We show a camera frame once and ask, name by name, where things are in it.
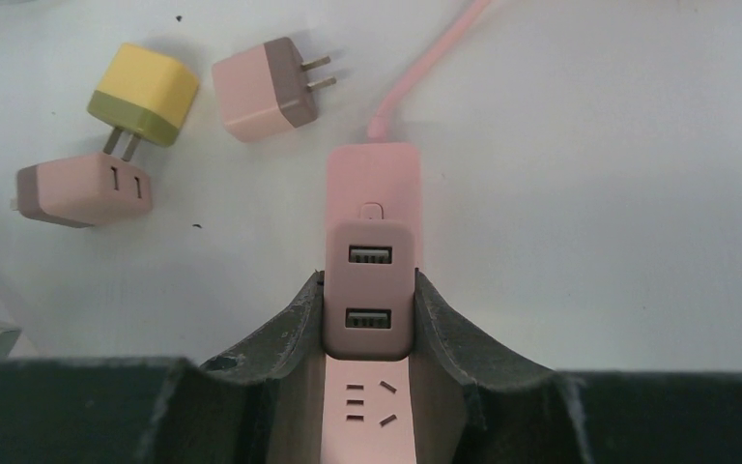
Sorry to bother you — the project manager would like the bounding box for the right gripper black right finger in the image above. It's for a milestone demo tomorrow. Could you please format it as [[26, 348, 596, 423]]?
[[409, 274, 742, 463]]

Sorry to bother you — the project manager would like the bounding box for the pink power strip cable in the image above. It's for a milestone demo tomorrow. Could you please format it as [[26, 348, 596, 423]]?
[[366, 0, 494, 143]]

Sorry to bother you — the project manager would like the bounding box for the yellow charger plug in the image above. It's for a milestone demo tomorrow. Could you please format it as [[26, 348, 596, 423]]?
[[87, 43, 199, 160]]

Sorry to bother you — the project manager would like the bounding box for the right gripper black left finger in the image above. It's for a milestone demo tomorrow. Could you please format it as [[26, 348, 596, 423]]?
[[0, 273, 326, 463]]

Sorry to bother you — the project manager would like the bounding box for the pink charger plug with prongs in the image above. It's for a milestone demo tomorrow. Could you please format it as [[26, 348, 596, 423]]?
[[323, 219, 416, 362]]

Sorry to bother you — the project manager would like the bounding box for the pink power strip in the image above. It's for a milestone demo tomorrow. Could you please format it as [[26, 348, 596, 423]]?
[[321, 143, 422, 463]]

